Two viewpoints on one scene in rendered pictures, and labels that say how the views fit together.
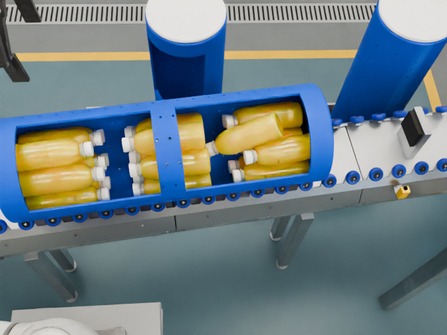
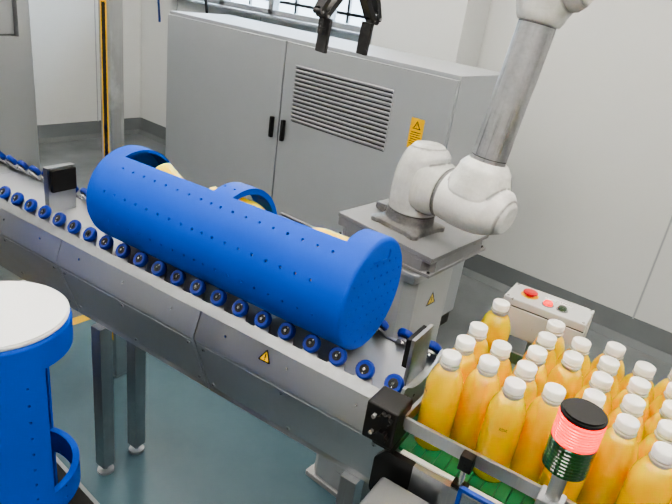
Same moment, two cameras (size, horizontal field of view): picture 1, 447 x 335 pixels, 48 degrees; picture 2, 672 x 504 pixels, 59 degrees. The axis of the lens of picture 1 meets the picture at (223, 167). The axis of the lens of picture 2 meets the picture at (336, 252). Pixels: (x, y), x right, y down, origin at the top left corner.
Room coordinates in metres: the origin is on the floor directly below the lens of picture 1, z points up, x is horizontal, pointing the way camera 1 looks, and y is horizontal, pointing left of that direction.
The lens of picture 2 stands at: (1.54, 1.39, 1.74)
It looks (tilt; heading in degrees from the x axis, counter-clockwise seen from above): 24 degrees down; 225
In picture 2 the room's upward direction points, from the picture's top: 8 degrees clockwise
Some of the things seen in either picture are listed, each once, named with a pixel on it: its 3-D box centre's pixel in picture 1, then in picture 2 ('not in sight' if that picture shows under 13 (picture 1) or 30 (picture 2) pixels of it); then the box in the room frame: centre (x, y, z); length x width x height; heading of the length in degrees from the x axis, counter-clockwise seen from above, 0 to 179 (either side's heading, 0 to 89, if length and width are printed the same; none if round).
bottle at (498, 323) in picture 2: not in sight; (490, 343); (0.36, 0.79, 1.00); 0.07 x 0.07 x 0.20
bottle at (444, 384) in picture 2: not in sight; (440, 401); (0.65, 0.86, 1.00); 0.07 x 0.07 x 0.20
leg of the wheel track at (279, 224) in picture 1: (285, 211); (103, 402); (0.88, -0.29, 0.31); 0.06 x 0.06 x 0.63; 15
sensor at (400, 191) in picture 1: (400, 184); not in sight; (0.74, -0.56, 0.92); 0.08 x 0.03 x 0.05; 15
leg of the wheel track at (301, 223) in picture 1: (293, 241); (136, 384); (0.74, -0.32, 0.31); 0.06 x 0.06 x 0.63; 15
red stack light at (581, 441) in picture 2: not in sight; (578, 427); (0.80, 1.17, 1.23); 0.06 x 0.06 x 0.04
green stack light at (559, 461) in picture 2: not in sight; (569, 452); (0.80, 1.17, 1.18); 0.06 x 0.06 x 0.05
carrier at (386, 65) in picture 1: (378, 87); not in sight; (1.38, -0.63, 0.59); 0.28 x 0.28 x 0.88
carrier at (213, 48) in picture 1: (187, 88); (14, 475); (1.28, 0.18, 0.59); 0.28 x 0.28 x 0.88
